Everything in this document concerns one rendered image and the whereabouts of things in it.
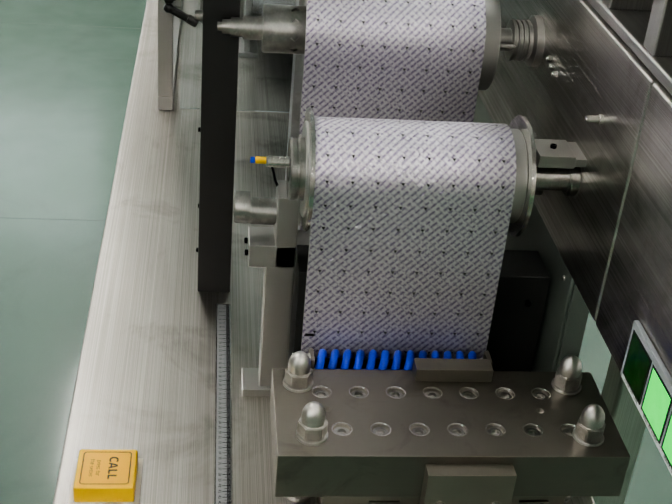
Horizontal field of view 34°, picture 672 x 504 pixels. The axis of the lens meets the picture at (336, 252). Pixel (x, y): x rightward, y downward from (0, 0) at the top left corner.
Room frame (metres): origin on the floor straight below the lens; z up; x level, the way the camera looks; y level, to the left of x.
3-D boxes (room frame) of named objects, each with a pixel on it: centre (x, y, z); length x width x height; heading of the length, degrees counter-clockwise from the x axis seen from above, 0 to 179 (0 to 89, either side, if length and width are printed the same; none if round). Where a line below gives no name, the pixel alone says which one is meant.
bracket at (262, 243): (1.22, 0.08, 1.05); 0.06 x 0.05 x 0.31; 98
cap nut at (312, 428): (0.97, 0.01, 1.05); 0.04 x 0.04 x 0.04
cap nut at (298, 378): (1.06, 0.03, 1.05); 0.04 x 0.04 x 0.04
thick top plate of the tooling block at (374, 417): (1.03, -0.14, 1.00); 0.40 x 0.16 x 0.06; 98
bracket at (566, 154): (1.23, -0.26, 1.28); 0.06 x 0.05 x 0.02; 98
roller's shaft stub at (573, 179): (1.23, -0.25, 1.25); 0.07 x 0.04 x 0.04; 98
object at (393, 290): (1.14, -0.08, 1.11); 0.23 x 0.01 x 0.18; 98
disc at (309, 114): (1.19, 0.04, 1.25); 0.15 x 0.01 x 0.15; 8
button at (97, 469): (1.00, 0.25, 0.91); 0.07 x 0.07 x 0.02; 8
